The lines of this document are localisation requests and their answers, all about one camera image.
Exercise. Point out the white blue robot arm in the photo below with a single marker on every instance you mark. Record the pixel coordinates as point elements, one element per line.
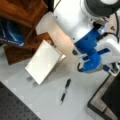
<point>84,22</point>

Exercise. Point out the blue book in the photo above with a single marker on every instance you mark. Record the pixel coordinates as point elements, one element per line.
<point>10,33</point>

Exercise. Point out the black drawer box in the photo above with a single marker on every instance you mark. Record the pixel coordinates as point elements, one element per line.
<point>106,100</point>

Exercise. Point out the brown wooden shelf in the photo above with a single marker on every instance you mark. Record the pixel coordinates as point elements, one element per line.
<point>26,14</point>

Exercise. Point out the black pen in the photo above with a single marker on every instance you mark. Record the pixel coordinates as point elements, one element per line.
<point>65,91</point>

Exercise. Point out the white blue gripper body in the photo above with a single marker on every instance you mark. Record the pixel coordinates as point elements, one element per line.
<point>97,51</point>

